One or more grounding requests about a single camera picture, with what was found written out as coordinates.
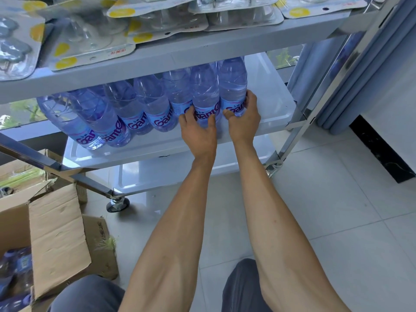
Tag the person's right thumb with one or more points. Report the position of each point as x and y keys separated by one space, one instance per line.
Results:
x=227 y=114

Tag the cardboard box with green items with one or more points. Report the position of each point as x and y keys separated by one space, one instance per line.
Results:
x=19 y=168

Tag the person's right forearm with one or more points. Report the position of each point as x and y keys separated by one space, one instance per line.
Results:
x=276 y=230

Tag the row of water bottles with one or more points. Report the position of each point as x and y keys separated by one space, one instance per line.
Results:
x=130 y=107

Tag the person's left thumb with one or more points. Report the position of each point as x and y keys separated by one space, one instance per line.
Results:
x=213 y=121

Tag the wrapped pack of bottles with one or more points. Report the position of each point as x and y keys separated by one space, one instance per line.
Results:
x=16 y=272

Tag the white trolley tray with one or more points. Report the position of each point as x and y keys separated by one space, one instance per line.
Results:
x=162 y=178
x=273 y=103

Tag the person's right leg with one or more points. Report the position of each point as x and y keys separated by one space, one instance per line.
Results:
x=240 y=285

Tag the steel trolley frame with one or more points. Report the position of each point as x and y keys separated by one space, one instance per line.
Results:
x=48 y=164

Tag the person's leg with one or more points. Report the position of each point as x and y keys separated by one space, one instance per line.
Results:
x=240 y=285
x=87 y=295

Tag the clear water bottle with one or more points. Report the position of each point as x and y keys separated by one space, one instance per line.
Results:
x=204 y=90
x=232 y=84

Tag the person's left forearm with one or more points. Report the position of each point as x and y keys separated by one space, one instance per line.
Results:
x=169 y=240

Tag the person's left hand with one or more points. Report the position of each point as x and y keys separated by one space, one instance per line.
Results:
x=199 y=139

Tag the grey trolley shelf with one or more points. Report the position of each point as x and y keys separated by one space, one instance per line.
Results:
x=162 y=58

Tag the blue curtain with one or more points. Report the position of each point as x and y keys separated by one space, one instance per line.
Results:
x=357 y=77

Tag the open cardboard box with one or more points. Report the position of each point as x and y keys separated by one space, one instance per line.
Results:
x=55 y=230

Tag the pile of blister packs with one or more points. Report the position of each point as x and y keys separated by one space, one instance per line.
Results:
x=97 y=38

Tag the black caster wheel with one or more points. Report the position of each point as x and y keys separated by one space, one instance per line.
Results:
x=273 y=170
x=117 y=205

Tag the black baseboard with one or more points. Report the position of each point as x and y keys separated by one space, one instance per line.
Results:
x=383 y=152

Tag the person's left leg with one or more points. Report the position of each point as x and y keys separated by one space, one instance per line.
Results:
x=87 y=295

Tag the person's right hand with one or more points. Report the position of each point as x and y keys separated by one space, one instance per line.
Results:
x=243 y=126

